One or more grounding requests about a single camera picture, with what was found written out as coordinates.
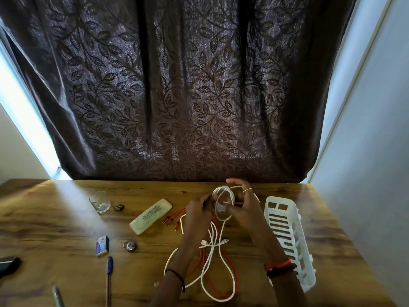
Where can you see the person's right hand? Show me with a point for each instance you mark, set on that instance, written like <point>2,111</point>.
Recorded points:
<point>252,217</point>

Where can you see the person's left hand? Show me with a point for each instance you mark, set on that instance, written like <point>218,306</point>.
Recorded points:
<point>198,220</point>

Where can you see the white plastic slotted basket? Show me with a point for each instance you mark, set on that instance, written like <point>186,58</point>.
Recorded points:
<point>287,239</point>

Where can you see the black earbuds case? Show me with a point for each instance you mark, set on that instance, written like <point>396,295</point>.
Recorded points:
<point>9,266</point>

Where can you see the person's left forearm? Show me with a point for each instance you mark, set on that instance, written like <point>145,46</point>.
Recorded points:
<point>172,294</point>

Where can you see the pale green plastic case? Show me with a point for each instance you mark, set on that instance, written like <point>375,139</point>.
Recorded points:
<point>150,216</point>

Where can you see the red wristband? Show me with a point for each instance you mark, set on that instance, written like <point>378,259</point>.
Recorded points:
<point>278,264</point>

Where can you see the black thread wristband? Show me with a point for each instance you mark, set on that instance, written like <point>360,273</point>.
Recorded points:
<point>179,276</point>

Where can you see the small round silver object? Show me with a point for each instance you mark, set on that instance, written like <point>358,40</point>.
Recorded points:
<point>130,246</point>

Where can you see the small dark metal clip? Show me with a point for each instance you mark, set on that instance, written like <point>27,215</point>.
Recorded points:
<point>119,207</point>

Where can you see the white and blue eraser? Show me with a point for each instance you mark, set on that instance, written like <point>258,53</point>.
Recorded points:
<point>102,245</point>

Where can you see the clear drinking glass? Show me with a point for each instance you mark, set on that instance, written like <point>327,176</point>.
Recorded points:
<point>100,204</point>

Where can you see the blue capped clear pen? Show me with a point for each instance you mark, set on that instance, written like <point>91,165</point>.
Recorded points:
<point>109,265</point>

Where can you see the brown leaf-patterned curtain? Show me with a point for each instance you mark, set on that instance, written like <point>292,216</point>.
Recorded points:
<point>191,92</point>

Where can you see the light blue pen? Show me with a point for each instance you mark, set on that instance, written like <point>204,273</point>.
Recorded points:
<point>57,297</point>

